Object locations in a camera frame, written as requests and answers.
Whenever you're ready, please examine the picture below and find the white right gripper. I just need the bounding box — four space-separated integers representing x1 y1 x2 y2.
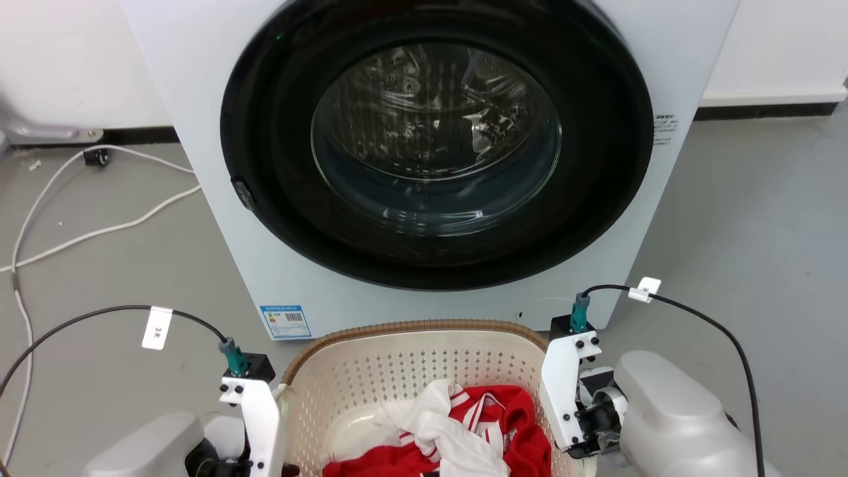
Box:
539 331 629 460

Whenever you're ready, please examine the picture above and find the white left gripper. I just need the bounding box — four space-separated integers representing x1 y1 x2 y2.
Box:
220 376 288 477

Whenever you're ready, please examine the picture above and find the cream perforated laundry basket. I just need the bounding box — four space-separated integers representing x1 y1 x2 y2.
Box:
281 319 598 477

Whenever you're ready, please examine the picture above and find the red white-striped garment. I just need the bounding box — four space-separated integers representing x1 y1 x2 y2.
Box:
322 384 553 477

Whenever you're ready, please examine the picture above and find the blue energy label sticker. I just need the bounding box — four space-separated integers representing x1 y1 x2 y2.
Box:
259 304 313 341

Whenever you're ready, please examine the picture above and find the white cloth garment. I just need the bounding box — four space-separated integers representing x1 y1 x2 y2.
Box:
375 378 511 477

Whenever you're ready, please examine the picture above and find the black washer door latch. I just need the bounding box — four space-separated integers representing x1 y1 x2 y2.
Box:
230 175 257 213

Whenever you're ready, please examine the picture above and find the black round washer door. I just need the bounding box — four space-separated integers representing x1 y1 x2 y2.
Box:
220 0 655 292

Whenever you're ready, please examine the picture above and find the small printed text sticker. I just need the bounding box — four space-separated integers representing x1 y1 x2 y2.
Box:
652 113 679 147

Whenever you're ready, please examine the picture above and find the white front-load washing machine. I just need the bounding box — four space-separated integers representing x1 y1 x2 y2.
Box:
119 0 741 341

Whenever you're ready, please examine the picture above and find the grey curved floor base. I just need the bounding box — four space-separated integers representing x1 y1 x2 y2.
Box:
0 93 105 154

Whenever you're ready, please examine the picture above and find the small white cable tag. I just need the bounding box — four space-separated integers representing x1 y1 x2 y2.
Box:
627 276 663 304

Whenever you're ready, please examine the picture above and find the white printed cable tag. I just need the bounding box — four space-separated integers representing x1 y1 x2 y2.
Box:
141 305 174 351

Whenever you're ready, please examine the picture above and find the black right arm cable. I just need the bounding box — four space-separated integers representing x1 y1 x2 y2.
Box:
581 284 767 477

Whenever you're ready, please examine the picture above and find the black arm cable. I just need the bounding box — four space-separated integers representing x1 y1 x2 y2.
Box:
581 284 767 477
0 304 229 398

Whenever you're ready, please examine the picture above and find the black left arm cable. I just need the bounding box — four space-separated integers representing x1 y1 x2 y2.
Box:
0 304 229 398

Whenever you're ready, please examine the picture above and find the long white floor cable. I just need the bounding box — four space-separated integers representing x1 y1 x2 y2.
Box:
0 145 197 466

